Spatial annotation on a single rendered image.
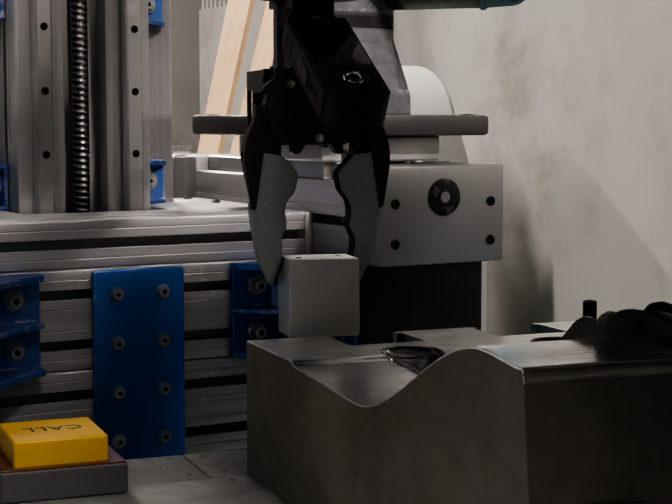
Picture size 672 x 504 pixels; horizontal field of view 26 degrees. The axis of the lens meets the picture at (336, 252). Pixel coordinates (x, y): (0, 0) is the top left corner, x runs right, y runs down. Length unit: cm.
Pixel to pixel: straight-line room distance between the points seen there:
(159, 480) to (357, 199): 24
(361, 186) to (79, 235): 36
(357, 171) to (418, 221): 29
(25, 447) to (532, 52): 456
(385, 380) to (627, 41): 418
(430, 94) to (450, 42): 71
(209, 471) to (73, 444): 10
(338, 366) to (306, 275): 13
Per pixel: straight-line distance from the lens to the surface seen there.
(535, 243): 538
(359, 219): 102
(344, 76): 94
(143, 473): 99
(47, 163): 140
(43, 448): 94
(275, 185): 101
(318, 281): 100
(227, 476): 98
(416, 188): 131
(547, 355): 65
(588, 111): 513
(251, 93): 108
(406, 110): 146
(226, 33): 653
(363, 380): 85
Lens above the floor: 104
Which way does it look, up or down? 5 degrees down
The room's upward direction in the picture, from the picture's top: straight up
